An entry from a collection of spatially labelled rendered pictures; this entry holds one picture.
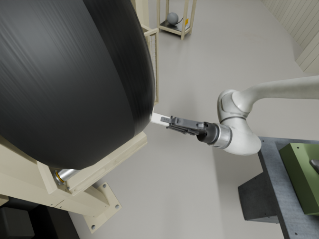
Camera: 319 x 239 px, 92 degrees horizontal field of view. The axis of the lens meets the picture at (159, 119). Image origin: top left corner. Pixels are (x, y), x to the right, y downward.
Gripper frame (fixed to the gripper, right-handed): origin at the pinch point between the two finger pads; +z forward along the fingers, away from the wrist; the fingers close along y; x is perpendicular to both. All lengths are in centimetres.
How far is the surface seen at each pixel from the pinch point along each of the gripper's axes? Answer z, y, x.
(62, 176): 25.3, 14.9, -24.0
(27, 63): 25.9, -25.8, -5.3
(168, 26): -35, 181, 237
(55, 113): 22.2, -21.7, -10.0
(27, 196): 36, 26, -34
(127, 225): -16, 88, -63
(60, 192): 23.8, 12.8, -28.3
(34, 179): 34.4, 20.6, -27.0
